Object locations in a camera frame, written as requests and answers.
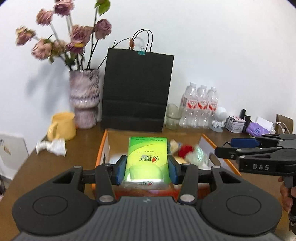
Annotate water bottle right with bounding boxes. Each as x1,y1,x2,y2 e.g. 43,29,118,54
207,87,219,126

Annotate white carton box left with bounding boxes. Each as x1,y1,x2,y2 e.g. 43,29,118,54
0,133,29,180

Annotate white robot figurine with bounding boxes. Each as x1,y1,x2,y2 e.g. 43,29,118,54
210,106,227,133

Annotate black small bottle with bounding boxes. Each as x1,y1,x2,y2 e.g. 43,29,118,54
239,109,251,133

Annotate black paper bag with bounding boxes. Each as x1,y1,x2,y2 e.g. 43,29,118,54
101,29,175,133

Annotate water bottle middle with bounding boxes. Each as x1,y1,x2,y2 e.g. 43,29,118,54
197,85,208,128

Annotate glass jar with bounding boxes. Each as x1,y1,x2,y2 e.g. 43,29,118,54
165,103,181,130

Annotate red rose decoration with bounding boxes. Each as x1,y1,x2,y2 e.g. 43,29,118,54
178,145,194,159

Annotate green tissue pack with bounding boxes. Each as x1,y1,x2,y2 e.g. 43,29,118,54
121,137,171,190

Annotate purple tissue pack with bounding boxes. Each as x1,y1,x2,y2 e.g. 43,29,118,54
246,122,273,137

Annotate teal binder clip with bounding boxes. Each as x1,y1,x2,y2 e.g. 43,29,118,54
138,46,145,56

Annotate purple ceramic vase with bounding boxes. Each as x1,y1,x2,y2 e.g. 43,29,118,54
69,69,100,129

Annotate water bottle left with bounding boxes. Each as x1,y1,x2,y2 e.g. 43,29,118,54
179,82,198,128

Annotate clear plastic wrapper in box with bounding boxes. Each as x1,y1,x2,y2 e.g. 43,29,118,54
185,145,209,168

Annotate stack of cards tin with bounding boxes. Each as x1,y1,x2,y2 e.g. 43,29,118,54
225,115,245,133

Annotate red cardboard box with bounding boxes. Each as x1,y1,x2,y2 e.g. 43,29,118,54
96,129,241,199

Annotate water bottle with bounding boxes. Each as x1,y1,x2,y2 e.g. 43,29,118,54
197,85,208,128
179,82,198,128
207,87,219,126

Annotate crumpled white tissue on table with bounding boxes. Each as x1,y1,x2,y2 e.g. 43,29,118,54
36,138,67,157

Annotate dried pink roses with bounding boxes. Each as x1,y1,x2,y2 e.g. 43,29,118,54
16,0,112,71

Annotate person hand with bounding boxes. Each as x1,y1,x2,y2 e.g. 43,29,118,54
278,177,295,212

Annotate yellow mug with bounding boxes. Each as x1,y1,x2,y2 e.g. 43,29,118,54
47,112,76,141

